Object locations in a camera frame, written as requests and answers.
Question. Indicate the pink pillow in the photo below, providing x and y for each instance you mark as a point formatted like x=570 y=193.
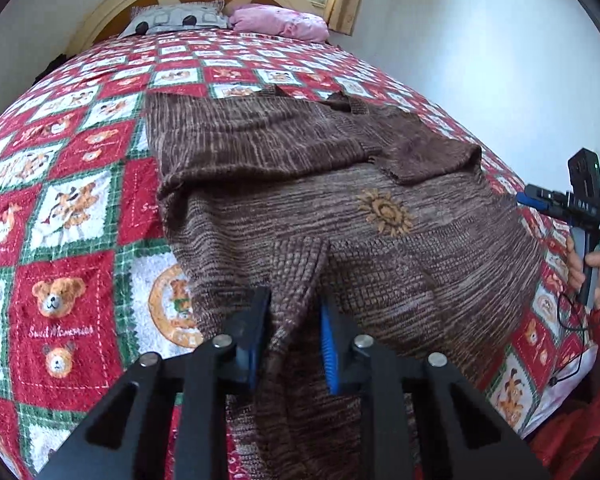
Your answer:
x=270 y=20

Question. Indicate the brown knitted sweater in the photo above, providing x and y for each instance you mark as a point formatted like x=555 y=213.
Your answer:
x=345 y=200

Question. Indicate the grey patterned pillow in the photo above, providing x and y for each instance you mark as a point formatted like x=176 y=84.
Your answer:
x=153 y=20

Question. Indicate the red patchwork teddy bedspread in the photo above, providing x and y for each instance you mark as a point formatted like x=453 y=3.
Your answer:
x=87 y=282

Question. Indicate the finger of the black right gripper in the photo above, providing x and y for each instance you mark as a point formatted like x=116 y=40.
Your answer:
x=536 y=198

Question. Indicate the red jacket sleeve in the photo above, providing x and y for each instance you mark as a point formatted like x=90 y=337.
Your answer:
x=568 y=444

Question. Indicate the black item beside bed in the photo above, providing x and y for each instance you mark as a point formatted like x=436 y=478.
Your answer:
x=53 y=65

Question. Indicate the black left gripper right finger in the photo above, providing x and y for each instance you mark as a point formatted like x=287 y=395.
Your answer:
x=420 y=418

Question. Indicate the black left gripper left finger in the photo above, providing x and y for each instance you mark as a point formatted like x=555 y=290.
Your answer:
x=179 y=402

